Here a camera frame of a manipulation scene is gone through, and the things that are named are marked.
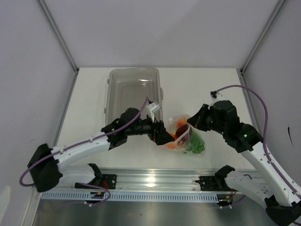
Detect aluminium frame post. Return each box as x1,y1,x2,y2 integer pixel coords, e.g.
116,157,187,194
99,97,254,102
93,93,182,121
36,0,79,74
240,0,288,76

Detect clear zip top bag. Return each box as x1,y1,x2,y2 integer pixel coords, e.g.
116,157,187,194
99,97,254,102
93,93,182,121
160,114,206,155

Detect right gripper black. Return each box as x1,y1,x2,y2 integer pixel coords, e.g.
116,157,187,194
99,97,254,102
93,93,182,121
187,104,227,136

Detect right aluminium frame post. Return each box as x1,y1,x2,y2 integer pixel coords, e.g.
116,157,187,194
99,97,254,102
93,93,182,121
240,0,288,76

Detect green lettuce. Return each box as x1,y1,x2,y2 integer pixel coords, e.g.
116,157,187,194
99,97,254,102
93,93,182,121
185,130,205,154

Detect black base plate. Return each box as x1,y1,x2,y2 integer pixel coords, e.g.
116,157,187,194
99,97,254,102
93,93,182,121
74,173,118,189
194,176,236,192

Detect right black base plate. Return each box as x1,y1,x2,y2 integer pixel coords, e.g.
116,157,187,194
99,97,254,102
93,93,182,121
194,176,236,192

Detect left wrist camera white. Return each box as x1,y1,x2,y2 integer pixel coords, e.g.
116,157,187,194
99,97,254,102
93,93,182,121
145,101,161,122

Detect aluminium rail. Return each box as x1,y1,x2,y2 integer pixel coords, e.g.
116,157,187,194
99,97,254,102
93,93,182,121
32,167,264,191

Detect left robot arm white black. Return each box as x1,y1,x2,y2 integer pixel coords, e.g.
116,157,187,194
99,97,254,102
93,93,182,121
27,108,174,193

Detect dark red apple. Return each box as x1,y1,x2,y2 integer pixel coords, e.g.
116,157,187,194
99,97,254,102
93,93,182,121
175,124,190,143

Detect slotted cable duct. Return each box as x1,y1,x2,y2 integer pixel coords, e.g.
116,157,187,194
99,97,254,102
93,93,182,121
41,190,219,203

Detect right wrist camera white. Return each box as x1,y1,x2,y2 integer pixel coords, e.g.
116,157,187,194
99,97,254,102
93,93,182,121
210,91,224,103

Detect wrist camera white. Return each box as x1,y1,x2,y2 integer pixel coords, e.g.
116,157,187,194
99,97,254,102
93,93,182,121
210,91,224,103
145,101,161,122

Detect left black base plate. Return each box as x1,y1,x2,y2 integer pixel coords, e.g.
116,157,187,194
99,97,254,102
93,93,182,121
74,173,118,189

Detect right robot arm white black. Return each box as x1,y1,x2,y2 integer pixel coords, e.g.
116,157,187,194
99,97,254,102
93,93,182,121
187,100,301,226

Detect left aluminium frame post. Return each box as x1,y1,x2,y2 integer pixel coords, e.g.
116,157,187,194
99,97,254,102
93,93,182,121
36,0,79,74

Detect clear grey plastic bin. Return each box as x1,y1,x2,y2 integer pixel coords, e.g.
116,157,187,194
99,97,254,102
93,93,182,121
105,68,163,125

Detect orange fruit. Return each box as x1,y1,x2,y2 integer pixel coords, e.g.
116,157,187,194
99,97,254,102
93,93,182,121
164,134,177,150

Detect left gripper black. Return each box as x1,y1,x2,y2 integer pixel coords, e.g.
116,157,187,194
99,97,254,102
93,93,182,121
126,111,174,145

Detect peach fruit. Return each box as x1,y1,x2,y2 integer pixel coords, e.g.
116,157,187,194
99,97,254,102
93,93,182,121
176,118,187,128

